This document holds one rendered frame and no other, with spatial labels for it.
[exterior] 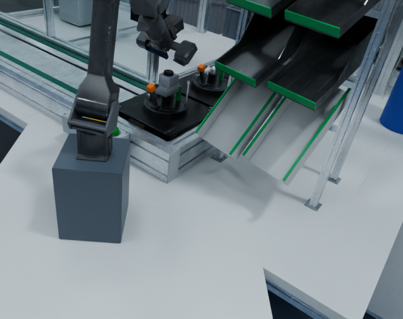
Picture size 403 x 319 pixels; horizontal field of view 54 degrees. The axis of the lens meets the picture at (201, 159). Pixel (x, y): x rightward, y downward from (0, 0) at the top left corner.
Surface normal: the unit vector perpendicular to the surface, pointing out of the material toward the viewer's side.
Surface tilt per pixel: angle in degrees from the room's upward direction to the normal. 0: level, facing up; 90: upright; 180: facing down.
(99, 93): 66
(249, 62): 25
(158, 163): 90
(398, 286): 90
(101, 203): 90
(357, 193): 0
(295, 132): 45
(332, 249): 0
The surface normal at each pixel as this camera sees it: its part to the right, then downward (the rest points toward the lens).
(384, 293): -0.58, 0.40
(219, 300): 0.13, -0.82
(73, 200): 0.03, 0.57
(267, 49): -0.18, -0.61
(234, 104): -0.41, -0.36
